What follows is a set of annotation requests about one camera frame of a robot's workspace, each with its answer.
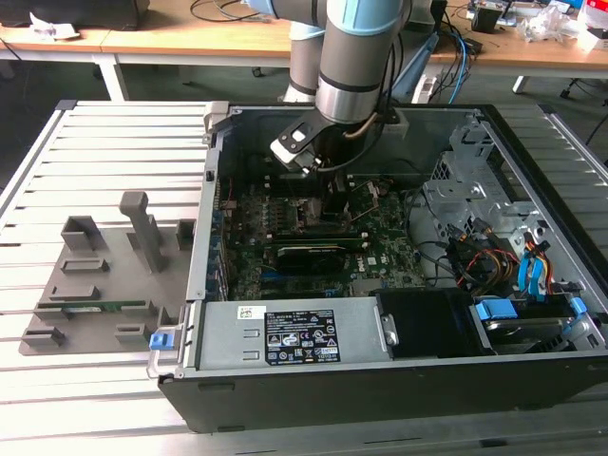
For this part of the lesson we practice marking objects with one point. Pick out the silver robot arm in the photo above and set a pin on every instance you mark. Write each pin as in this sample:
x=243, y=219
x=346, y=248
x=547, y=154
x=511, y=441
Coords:
x=351, y=57

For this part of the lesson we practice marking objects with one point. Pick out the black RAM slot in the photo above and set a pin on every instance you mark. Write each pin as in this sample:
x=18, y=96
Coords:
x=309, y=232
x=304, y=187
x=304, y=179

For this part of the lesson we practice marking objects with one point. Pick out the green motherboard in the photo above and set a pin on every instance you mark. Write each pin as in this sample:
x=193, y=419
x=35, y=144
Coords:
x=389, y=237

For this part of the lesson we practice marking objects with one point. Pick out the black graphics card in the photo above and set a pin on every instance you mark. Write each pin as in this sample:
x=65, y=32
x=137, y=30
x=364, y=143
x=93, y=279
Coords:
x=309, y=261

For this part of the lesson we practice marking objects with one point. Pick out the blue expansion slot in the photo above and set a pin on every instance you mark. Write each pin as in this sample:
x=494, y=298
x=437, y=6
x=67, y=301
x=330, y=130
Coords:
x=273, y=276

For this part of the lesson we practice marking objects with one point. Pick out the grey metal drive cage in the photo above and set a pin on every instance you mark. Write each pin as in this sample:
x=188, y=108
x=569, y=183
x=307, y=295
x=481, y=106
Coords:
x=475, y=199

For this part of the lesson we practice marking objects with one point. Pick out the white power strip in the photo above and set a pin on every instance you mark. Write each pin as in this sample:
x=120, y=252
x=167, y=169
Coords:
x=427, y=90

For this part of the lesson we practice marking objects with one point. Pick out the grey case latch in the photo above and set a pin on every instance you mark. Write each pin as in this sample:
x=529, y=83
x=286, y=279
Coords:
x=216, y=114

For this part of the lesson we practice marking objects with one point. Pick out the grey power supply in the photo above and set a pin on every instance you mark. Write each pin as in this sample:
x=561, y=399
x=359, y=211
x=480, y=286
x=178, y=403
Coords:
x=228, y=332

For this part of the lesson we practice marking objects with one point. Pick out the black PC case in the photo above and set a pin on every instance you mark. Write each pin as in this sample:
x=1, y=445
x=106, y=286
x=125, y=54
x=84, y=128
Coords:
x=332, y=394

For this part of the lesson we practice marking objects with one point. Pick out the hard disk in blue carrier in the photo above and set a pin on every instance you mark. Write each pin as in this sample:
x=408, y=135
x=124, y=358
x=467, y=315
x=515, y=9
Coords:
x=496, y=311

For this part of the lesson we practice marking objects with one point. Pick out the black box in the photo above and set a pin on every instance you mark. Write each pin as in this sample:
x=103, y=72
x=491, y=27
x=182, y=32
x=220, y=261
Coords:
x=439, y=14

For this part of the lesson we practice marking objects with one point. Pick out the wooden desk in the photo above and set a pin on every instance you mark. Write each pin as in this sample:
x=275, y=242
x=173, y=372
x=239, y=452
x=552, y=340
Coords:
x=190, y=43
x=522, y=57

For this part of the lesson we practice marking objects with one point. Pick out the blue release latch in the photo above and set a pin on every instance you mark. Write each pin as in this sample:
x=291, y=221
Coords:
x=161, y=342

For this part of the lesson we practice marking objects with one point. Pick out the grey parts rack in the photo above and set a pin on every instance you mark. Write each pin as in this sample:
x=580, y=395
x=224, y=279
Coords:
x=119, y=285

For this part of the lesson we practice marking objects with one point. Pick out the small black container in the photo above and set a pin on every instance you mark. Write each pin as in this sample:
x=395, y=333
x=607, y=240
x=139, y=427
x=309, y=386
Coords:
x=487, y=19

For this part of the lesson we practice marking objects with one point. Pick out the green RAM stick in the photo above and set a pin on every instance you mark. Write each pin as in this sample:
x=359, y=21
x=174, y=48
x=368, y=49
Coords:
x=107, y=306

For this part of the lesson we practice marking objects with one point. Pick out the blue case clip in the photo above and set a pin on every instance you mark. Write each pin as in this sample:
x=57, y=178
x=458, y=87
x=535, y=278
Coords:
x=577, y=309

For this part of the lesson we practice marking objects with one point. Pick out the black chair base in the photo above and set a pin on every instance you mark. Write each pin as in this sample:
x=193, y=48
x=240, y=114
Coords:
x=575, y=88

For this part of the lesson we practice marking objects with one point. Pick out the clear plastic bags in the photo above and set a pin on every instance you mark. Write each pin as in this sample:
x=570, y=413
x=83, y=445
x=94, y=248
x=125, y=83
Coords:
x=546, y=24

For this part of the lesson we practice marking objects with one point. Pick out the black bag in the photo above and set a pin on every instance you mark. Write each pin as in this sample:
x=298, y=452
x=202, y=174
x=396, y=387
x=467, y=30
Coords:
x=95, y=12

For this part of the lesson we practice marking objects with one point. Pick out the red white box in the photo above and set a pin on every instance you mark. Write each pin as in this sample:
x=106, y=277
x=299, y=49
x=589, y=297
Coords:
x=596, y=28

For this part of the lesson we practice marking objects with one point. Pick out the crumpled white paper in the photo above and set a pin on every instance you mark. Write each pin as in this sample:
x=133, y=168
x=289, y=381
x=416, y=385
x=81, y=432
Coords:
x=52, y=28

